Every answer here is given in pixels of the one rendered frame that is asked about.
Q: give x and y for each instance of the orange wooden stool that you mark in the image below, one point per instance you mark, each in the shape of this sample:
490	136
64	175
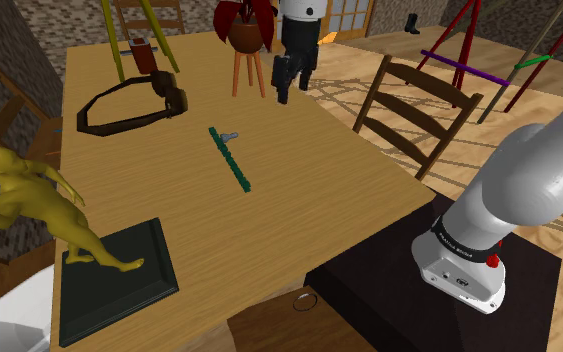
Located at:
248	63

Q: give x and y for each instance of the black boot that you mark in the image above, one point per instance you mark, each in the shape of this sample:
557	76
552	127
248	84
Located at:
412	24

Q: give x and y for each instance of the wooden table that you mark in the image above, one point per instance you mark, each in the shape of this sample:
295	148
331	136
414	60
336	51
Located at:
281	204

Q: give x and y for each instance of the brown wooden chair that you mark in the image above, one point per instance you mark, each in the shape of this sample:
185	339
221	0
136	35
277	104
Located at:
18	265
27	131

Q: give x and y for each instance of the dark brown slatted chair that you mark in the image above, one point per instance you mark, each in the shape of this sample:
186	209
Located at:
417	105

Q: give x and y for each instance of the light wooden chair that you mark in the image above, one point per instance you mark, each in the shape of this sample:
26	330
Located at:
169	17

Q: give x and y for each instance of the yellow-green ladder frame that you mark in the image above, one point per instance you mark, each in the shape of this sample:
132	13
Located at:
115	44

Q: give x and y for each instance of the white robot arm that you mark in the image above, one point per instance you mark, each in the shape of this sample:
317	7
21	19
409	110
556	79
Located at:
520	185

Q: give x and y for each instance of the brown headphones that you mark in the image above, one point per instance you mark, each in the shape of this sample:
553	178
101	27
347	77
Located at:
130	107

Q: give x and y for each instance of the frame with green bar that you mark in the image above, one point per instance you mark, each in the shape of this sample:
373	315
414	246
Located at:
529	61

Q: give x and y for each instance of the yellow figure on dark base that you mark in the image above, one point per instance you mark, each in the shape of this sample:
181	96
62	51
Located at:
42	204

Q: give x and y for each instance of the wooden door with glass panes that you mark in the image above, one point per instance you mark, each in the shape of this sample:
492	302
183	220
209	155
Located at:
347	19

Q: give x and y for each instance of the green ruler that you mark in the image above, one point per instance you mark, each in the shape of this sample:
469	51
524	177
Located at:
230	160

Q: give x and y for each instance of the dark robot stand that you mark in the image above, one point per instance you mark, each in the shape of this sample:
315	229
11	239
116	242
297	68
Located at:
383	287

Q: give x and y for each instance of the white tub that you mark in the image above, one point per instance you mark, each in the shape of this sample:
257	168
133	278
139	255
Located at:
13	312

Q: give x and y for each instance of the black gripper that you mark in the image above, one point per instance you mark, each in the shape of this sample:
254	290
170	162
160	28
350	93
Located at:
300	41

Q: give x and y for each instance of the red frame with purple bar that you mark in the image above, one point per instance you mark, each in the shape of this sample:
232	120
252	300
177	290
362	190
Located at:
461	48

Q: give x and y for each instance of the red plant in brown pot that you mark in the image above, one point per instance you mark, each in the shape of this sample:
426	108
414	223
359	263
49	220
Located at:
246	29

